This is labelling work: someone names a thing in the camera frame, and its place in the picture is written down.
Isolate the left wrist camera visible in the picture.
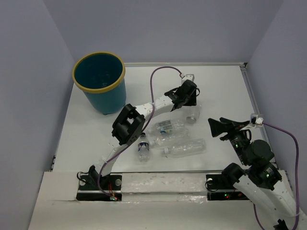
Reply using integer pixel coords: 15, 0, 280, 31
180, 73, 195, 83

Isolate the clear bottle white cap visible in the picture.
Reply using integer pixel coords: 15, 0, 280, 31
161, 138, 206, 158

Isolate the small bottle black cap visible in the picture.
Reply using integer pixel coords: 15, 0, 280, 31
137, 132, 151, 162

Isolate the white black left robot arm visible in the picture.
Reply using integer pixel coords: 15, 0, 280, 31
77, 79, 199, 192

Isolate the crushed clear plastic bottle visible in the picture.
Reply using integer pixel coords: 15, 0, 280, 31
149, 129, 189, 147

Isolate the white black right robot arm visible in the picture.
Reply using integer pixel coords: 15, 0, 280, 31
208, 114, 300, 230

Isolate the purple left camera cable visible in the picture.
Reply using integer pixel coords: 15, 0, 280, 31
97, 66, 184, 198

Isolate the teal bin yellow rim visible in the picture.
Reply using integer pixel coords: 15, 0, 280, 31
72, 52, 127, 115

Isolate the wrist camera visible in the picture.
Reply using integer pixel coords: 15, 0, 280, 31
180, 73, 195, 83
241, 114, 264, 130

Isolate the clear bottle green white label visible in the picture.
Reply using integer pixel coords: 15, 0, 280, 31
148, 118, 186, 135

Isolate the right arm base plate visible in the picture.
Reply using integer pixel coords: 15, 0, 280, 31
205, 174, 248, 201

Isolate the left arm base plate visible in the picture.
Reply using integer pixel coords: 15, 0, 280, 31
76, 172, 122, 202

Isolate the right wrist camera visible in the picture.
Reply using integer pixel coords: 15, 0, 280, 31
241, 114, 264, 130

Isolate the clear wide-mouth plastic jar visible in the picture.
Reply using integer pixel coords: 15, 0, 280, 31
184, 105, 201, 125

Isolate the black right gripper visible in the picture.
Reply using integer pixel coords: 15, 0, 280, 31
206, 116, 249, 164

